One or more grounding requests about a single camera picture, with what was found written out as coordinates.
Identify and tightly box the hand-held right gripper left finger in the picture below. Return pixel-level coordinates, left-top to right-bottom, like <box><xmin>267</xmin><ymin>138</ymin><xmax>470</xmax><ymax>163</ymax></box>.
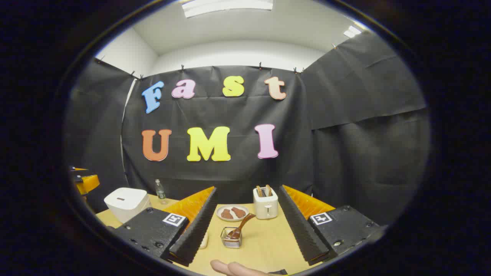
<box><xmin>109</xmin><ymin>187</ymin><xmax>218</xmax><ymax>267</ymax></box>

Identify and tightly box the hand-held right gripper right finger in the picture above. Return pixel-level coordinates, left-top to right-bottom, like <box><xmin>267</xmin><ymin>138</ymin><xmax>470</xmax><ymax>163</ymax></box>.
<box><xmin>278</xmin><ymin>185</ymin><xmax>387</xmax><ymax>266</ymax></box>

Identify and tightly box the metal wire chopstick holder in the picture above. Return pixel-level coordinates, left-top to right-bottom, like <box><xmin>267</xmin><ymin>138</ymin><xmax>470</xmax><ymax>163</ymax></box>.
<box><xmin>221</xmin><ymin>227</ymin><xmax>243</xmax><ymax>249</ymax></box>

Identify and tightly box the white rice cooker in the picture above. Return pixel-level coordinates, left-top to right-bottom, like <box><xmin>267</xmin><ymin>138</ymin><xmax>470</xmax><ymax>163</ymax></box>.
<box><xmin>104</xmin><ymin>187</ymin><xmax>151</xmax><ymax>224</ymax></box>

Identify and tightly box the brown wooden spoon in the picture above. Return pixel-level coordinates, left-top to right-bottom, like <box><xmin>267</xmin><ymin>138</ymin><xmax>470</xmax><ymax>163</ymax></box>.
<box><xmin>226</xmin><ymin>213</ymin><xmax>256</xmax><ymax>240</ymax></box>

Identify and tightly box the white round plate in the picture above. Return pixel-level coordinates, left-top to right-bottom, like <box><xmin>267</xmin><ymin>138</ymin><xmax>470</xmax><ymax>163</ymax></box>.
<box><xmin>216</xmin><ymin>204</ymin><xmax>250</xmax><ymax>222</ymax></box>

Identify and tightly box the white toaster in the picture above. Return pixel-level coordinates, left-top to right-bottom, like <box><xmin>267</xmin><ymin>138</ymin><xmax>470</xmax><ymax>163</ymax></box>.
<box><xmin>253</xmin><ymin>187</ymin><xmax>278</xmax><ymax>220</ymax></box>

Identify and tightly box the clear plastic water bottle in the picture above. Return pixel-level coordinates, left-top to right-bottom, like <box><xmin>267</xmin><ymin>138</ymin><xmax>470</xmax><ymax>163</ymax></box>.
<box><xmin>155</xmin><ymin>179</ymin><xmax>168</xmax><ymax>205</ymax></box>

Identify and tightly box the large ceiling light panel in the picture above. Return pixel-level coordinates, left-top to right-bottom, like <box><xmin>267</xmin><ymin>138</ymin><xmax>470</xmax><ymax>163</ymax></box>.
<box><xmin>182</xmin><ymin>0</ymin><xmax>274</xmax><ymax>18</ymax></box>

